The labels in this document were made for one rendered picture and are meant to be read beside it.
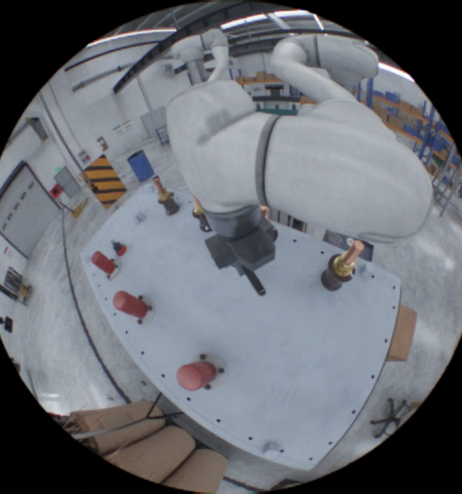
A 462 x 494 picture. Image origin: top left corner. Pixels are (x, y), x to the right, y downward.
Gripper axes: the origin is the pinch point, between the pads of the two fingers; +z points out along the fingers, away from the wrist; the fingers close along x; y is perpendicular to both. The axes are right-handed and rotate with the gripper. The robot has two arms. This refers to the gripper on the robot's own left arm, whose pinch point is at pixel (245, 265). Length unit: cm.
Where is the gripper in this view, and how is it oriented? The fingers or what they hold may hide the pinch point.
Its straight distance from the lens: 42.1
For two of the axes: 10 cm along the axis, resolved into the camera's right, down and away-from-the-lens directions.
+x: -8.8, 4.6, -1.2
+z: 1.8, 5.6, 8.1
